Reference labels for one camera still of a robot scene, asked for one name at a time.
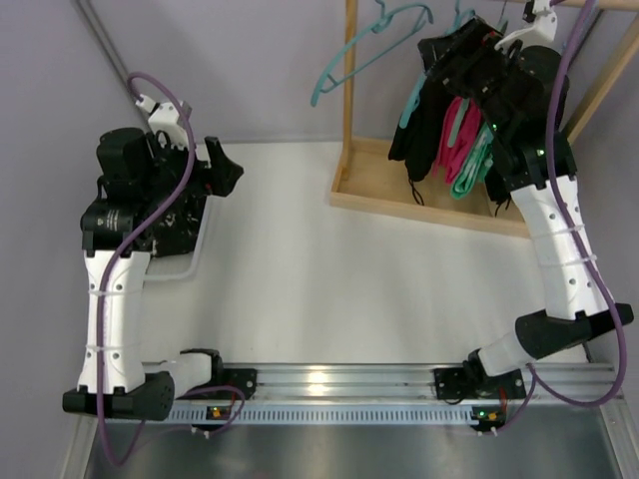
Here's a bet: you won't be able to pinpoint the black trousers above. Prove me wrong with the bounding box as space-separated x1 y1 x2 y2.
387 79 453 206
484 168 511 216

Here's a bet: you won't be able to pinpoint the teal hanger with black trousers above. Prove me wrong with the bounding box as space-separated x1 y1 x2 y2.
399 7 478 130

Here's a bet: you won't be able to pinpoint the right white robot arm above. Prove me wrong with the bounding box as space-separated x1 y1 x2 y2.
418 17 634 384

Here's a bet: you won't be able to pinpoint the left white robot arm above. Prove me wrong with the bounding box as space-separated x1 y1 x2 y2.
62 128 244 421

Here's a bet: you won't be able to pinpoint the grey-green hanger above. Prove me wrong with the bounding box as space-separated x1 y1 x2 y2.
446 98 471 149

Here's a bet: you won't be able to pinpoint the teal hanger with green trousers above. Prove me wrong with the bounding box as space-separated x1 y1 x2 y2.
478 123 493 181

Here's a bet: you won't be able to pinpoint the empty teal hanger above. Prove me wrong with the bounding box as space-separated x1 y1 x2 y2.
310 1 435 107

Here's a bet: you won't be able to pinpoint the green patterned trousers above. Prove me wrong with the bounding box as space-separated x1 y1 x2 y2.
450 123 484 200

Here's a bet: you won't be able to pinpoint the pink trousers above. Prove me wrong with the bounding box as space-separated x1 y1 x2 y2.
433 97 482 185

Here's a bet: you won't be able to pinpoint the black trousers on blue hanger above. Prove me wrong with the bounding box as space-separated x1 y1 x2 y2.
484 168 511 216

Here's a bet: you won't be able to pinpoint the light blue hanger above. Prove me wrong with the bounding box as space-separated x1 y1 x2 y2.
574 1 601 56

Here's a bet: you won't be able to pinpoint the black white patterned garment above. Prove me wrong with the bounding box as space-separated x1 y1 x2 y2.
150 196 207 257

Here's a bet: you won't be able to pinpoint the white plastic basket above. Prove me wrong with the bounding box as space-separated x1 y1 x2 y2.
145 197 221 282

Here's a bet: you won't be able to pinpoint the wooden clothes rack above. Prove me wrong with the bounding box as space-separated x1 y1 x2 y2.
319 1 638 239

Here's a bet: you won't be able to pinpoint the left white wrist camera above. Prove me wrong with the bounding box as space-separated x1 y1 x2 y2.
136 94 189 150

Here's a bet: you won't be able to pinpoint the aluminium corner post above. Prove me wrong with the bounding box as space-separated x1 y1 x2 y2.
70 0 149 131

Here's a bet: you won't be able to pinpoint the aluminium mounting rail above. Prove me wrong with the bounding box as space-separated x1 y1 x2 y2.
222 363 616 401

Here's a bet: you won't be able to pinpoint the grey slotted cable duct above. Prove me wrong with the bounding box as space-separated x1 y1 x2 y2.
107 402 523 425

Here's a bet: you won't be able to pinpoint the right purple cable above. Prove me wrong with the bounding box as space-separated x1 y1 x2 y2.
518 0 635 450

